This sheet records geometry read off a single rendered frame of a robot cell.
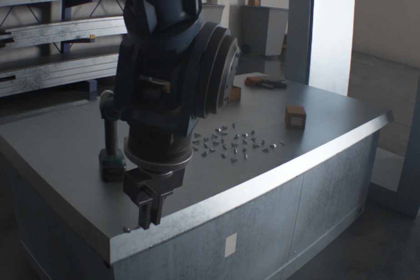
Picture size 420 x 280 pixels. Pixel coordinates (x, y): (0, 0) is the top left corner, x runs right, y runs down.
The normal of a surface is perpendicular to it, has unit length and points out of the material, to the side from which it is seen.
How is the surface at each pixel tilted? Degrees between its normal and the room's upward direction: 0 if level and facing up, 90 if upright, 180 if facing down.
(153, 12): 111
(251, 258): 90
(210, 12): 96
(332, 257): 0
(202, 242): 90
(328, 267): 0
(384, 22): 90
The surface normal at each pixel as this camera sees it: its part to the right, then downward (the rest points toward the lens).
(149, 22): 0.85, 0.50
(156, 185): 0.71, 0.44
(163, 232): 0.70, -0.11
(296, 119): -0.08, 0.34
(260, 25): -0.76, 0.26
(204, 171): 0.06, -0.94
